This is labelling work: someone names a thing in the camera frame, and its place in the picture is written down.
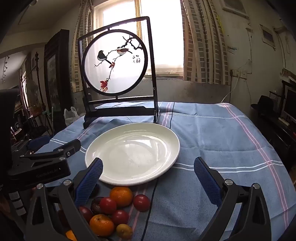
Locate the bright window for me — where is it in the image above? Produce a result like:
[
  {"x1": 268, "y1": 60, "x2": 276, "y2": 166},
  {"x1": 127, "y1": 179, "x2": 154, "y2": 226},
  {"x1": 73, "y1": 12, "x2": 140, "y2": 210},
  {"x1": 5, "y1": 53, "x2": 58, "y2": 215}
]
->
[{"x1": 94, "y1": 0, "x2": 185, "y2": 77}]

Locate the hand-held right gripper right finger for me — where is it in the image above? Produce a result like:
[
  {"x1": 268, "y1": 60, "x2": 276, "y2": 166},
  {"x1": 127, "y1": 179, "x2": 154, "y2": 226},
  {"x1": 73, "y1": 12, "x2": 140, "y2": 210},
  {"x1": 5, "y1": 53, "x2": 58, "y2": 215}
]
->
[{"x1": 194, "y1": 157, "x2": 272, "y2": 241}]

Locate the dark wooden cabinet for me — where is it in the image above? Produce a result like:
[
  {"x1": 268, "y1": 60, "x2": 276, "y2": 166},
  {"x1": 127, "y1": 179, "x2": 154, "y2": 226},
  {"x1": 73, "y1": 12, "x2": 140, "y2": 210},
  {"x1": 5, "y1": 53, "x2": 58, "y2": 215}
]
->
[{"x1": 252, "y1": 111, "x2": 296, "y2": 174}]

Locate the dark brown tomato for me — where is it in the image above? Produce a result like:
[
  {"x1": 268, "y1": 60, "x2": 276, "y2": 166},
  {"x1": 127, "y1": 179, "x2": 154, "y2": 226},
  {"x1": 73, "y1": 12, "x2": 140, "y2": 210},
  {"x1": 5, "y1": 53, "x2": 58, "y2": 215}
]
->
[{"x1": 91, "y1": 197, "x2": 104, "y2": 215}]

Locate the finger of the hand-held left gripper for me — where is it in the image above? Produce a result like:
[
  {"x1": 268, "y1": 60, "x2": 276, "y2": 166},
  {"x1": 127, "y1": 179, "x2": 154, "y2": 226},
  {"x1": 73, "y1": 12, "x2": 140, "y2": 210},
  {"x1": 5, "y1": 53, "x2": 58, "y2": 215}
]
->
[
  {"x1": 13, "y1": 139, "x2": 81, "y2": 168},
  {"x1": 26, "y1": 136, "x2": 50, "y2": 151}
]

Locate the orange mandarin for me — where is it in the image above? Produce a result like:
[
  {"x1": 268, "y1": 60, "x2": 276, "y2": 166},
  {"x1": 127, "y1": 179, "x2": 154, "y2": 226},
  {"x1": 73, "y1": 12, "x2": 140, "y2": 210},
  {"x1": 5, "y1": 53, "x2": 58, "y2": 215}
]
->
[
  {"x1": 110, "y1": 186, "x2": 134, "y2": 207},
  {"x1": 89, "y1": 214, "x2": 115, "y2": 237},
  {"x1": 65, "y1": 230, "x2": 78, "y2": 241}
]

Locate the framed wall vent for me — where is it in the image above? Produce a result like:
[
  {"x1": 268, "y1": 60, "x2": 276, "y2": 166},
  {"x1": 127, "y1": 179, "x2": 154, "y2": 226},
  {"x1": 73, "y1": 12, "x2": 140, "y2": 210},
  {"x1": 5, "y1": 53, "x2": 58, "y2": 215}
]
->
[
  {"x1": 259, "y1": 24, "x2": 277, "y2": 50},
  {"x1": 221, "y1": 0, "x2": 249, "y2": 19}
]

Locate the white plastic bag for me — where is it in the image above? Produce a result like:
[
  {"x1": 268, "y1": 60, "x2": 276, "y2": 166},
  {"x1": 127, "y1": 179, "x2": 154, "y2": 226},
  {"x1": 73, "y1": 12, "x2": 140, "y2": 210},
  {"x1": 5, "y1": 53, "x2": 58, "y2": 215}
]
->
[{"x1": 64, "y1": 107, "x2": 80, "y2": 127}]

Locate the black hat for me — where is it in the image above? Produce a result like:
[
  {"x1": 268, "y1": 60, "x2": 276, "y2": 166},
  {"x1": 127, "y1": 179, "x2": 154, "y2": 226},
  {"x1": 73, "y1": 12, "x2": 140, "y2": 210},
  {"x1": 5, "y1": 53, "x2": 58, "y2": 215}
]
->
[{"x1": 251, "y1": 95, "x2": 281, "y2": 116}]

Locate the computer monitor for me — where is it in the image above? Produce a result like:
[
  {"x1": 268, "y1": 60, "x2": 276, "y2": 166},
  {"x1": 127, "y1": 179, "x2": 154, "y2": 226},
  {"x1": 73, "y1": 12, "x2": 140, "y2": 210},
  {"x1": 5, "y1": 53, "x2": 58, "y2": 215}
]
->
[{"x1": 281, "y1": 81, "x2": 296, "y2": 121}]

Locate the blue striped tablecloth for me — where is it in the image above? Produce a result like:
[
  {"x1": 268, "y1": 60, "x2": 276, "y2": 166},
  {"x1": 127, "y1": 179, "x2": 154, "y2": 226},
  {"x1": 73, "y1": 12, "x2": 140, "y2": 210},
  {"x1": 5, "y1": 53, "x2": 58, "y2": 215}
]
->
[{"x1": 35, "y1": 101, "x2": 293, "y2": 241}]

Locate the yellow-green kumquat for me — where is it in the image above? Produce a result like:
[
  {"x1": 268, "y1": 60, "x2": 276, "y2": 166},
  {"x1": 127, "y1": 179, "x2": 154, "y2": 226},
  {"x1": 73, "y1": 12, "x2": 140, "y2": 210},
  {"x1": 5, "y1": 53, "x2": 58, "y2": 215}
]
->
[{"x1": 116, "y1": 224, "x2": 133, "y2": 240}]

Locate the black framed bird painting screen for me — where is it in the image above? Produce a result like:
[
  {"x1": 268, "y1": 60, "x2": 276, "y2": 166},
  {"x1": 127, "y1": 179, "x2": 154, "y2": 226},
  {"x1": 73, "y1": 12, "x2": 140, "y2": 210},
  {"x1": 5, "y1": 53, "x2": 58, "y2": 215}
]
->
[{"x1": 77, "y1": 16, "x2": 160, "y2": 129}]

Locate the red tomato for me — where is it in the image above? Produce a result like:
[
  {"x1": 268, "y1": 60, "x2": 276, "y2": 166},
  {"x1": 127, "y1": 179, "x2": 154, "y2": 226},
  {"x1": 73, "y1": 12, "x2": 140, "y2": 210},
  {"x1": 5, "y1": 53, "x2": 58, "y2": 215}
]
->
[
  {"x1": 99, "y1": 197, "x2": 117, "y2": 215},
  {"x1": 133, "y1": 194, "x2": 151, "y2": 212},
  {"x1": 112, "y1": 210, "x2": 129, "y2": 226}
]

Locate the white round plate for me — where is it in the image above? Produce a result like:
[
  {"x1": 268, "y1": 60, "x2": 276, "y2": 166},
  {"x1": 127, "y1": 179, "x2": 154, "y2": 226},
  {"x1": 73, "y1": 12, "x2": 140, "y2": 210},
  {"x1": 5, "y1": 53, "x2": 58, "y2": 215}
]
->
[{"x1": 85, "y1": 122, "x2": 180, "y2": 186}]

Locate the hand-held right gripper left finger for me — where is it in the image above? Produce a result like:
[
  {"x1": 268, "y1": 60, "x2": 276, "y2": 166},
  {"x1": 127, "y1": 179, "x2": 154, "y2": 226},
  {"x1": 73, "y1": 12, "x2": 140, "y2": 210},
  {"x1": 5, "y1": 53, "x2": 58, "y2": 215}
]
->
[{"x1": 26, "y1": 158, "x2": 104, "y2": 241}]

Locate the dark framed painting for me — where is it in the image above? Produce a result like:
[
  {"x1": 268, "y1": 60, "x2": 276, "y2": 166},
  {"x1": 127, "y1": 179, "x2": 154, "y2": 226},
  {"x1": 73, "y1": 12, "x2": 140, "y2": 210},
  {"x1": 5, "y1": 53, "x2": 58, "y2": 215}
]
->
[{"x1": 44, "y1": 29, "x2": 72, "y2": 112}]

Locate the checked beige curtain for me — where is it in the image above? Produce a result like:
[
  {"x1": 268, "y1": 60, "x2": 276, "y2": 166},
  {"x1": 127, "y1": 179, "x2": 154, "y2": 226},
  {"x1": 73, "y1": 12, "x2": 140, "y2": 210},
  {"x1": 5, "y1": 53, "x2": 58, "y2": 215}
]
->
[
  {"x1": 69, "y1": 0, "x2": 95, "y2": 93},
  {"x1": 180, "y1": 0, "x2": 232, "y2": 85}
]

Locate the white power cable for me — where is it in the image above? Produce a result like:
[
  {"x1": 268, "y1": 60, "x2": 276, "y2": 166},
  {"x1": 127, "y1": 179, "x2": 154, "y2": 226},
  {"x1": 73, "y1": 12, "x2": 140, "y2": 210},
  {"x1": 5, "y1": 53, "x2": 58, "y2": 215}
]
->
[{"x1": 221, "y1": 76, "x2": 240, "y2": 103}]

